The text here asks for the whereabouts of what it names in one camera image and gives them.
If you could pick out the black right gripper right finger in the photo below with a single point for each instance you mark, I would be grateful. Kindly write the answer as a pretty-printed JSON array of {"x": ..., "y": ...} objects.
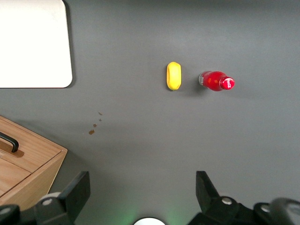
[{"x": 208, "y": 199}]

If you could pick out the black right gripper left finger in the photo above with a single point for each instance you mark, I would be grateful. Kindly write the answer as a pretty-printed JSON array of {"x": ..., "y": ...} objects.
[{"x": 68, "y": 204}]

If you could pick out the red coke bottle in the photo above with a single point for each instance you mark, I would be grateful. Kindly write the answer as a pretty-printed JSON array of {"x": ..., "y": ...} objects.
[{"x": 212, "y": 80}]

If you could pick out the beige plastic tray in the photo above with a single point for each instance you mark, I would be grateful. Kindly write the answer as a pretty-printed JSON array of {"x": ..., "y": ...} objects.
[{"x": 32, "y": 42}]

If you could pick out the wooden drawer cabinet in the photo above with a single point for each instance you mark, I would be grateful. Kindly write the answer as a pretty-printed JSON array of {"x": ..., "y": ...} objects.
[{"x": 35, "y": 161}]

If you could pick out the yellow lemon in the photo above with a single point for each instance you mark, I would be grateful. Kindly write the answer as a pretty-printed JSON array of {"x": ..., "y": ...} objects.
[{"x": 174, "y": 76}]

